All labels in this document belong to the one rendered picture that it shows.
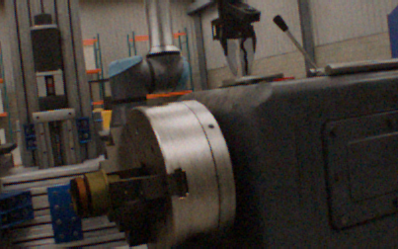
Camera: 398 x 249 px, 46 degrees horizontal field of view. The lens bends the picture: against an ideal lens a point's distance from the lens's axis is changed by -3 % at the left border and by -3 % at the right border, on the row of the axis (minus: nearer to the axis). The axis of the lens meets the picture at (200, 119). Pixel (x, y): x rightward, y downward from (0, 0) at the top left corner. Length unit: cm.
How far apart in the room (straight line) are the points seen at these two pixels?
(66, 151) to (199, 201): 84
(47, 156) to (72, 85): 26
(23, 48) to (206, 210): 104
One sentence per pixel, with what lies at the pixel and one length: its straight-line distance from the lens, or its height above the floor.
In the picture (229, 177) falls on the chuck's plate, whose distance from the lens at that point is 87.
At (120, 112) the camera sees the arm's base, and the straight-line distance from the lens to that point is 151.
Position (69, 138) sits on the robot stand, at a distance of 160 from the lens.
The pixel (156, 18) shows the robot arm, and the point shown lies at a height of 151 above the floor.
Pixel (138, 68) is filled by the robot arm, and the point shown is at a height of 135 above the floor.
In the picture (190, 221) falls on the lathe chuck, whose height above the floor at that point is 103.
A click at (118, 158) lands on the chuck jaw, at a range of 98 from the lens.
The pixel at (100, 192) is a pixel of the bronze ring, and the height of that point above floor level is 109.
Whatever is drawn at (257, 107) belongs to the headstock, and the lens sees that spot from 84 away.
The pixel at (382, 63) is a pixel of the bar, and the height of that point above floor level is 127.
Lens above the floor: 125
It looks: 3 degrees down
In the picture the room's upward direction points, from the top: 7 degrees counter-clockwise
